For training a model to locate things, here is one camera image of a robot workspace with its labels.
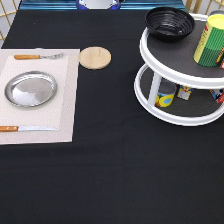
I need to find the wooden handled knife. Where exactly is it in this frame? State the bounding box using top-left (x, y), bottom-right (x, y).
top-left (0, 126), bottom-right (57, 132)

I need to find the blue yellow small carton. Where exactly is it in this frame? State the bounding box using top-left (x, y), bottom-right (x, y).
top-left (177, 85), bottom-right (193, 100)

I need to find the black ribbed bowl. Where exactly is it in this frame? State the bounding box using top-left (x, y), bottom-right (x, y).
top-left (145, 7), bottom-right (195, 42)

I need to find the yellow blue tin can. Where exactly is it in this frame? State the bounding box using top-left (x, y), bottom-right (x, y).
top-left (155, 79), bottom-right (176, 107)

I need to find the green yellow ribbed cylinder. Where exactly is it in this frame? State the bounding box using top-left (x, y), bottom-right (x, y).
top-left (194, 14), bottom-right (224, 67)

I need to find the round silver metal plate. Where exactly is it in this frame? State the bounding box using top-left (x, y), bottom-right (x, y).
top-left (4, 71), bottom-right (57, 108)

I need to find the wooden handled fork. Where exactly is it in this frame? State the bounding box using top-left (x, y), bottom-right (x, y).
top-left (14, 53), bottom-right (64, 60)

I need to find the red white soup can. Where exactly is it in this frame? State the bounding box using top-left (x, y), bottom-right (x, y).
top-left (209, 10), bottom-right (224, 16)

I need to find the blue white robot base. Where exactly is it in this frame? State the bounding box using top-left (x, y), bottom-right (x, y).
top-left (76, 0), bottom-right (123, 9)

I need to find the red raisins box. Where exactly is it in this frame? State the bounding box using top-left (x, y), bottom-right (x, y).
top-left (216, 46), bottom-right (224, 69)

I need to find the white two-tier lazy Susan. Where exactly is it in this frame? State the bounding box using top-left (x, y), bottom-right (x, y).
top-left (134, 14), bottom-right (224, 126)

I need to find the round wooden coaster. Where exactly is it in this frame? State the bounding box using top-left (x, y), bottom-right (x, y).
top-left (79, 47), bottom-right (111, 69)

